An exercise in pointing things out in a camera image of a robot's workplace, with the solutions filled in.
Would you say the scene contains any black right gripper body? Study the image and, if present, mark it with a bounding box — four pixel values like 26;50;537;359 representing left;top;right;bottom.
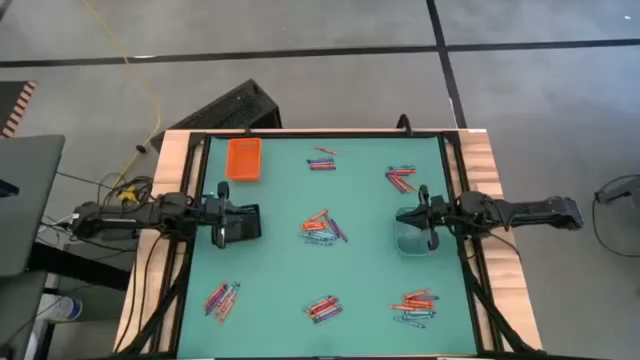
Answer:
418;184;457;251

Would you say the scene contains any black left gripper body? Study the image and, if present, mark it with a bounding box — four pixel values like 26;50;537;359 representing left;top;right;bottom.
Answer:
198;180;234;250

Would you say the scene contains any black plastic basket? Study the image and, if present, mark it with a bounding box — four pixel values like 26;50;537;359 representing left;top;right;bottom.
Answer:
212;203;263;242

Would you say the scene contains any pale green plastic bin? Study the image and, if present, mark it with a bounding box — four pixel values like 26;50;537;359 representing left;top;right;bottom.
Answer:
393;205;434;258

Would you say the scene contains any orange plastic basket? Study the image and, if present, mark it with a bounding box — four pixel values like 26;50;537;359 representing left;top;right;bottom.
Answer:
224;137;264;183

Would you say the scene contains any green table mat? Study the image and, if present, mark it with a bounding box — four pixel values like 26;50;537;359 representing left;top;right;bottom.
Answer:
177;135;479;357

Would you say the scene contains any black perforated box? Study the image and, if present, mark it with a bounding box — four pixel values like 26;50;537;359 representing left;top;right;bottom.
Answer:
149;78;283;151

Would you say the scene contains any black desk beam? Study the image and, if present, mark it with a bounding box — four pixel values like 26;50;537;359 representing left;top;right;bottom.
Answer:
27;242;131;291

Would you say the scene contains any white bottle with blue label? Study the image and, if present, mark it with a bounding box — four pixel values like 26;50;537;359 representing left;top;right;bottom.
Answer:
37;294;84;322

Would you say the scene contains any grey chair base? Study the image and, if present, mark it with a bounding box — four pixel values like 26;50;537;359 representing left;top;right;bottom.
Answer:
592;173;640;259

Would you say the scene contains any grey desk top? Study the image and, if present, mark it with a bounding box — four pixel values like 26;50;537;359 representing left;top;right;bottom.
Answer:
0;133;66;279

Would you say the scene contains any grey cabinet panel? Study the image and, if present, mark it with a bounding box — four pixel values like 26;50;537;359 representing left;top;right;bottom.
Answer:
0;272;49;360

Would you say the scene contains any black orange-striped floor mat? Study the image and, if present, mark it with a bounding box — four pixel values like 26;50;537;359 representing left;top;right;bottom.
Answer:
0;79;39;139

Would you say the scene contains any black metal table frame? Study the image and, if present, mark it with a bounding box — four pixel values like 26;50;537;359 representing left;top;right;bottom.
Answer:
112;127;544;360

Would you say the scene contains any yellow cable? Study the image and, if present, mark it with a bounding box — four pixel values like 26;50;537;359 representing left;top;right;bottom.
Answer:
81;0;164;201

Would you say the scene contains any white cable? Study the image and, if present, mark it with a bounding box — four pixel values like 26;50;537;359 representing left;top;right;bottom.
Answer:
38;213;81;236

